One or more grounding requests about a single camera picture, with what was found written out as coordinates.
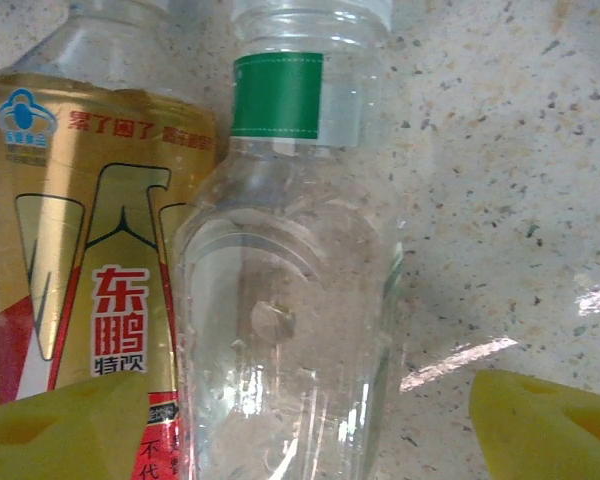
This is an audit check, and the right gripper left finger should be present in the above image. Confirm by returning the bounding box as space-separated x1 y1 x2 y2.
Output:
0 372 151 480

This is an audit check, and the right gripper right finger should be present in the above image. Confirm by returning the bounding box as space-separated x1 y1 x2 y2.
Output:
469 369 600 480

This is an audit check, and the red gold label bottle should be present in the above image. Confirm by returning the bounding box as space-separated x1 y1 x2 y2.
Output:
0 0 220 480

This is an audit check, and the clear bottle green neck band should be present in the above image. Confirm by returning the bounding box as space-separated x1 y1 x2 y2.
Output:
172 0 406 480

